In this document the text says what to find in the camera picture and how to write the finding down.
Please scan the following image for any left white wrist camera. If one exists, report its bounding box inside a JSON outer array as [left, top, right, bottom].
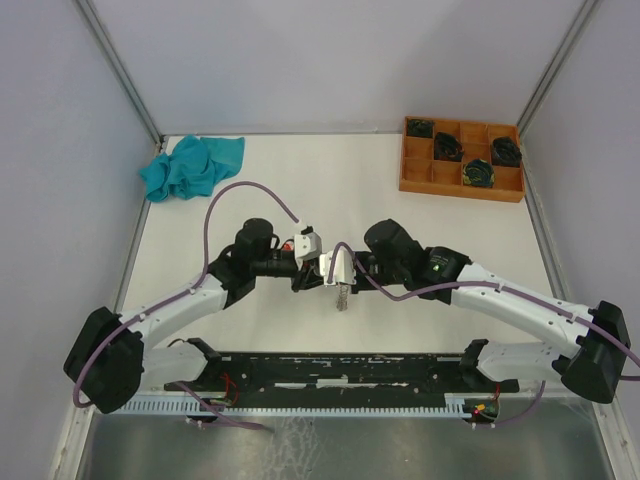
[[293, 226, 322, 270]]

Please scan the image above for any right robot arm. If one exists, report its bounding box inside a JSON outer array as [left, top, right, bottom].
[[353, 219, 631, 404]]

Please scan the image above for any purple cable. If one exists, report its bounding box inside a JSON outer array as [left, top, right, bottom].
[[327, 242, 640, 431], [72, 182, 306, 410]]

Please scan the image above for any dark rolled sock blue-yellow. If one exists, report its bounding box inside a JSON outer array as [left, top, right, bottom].
[[462, 158, 495, 188]]

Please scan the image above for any left aluminium corner post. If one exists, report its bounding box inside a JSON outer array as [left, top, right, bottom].
[[72, 0, 164, 146]]

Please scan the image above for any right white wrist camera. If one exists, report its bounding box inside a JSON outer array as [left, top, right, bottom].
[[319, 247, 356, 286]]

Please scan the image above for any right aluminium corner post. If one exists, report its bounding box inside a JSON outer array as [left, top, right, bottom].
[[517, 0, 602, 137]]

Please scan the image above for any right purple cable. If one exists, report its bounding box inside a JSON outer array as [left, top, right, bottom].
[[327, 242, 640, 431]]

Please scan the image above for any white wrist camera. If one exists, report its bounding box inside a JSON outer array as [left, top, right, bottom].
[[293, 226, 322, 270], [319, 247, 356, 286]]

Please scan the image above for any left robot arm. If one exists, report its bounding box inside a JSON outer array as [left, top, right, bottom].
[[63, 218, 323, 413]]

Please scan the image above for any wooden compartment tray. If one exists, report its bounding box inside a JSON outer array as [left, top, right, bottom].
[[399, 116, 525, 203]]

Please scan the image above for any aluminium corner post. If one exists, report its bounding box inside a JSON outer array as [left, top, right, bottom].
[[72, 0, 164, 146], [517, 0, 602, 137]]

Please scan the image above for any teal cloth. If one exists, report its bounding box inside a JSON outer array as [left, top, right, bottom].
[[139, 135, 245, 203]]

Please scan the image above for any dark rolled sock top-left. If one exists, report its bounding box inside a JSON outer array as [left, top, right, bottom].
[[406, 117, 435, 139]]

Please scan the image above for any white cable duct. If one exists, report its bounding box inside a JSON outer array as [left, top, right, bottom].
[[114, 393, 474, 420]]

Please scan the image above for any dark rolled sock right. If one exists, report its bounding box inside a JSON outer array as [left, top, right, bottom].
[[491, 136, 522, 168]]

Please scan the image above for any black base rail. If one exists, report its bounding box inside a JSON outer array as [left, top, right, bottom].
[[186, 351, 519, 408]]

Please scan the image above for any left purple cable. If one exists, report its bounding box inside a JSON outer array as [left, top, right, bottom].
[[72, 182, 306, 410]]

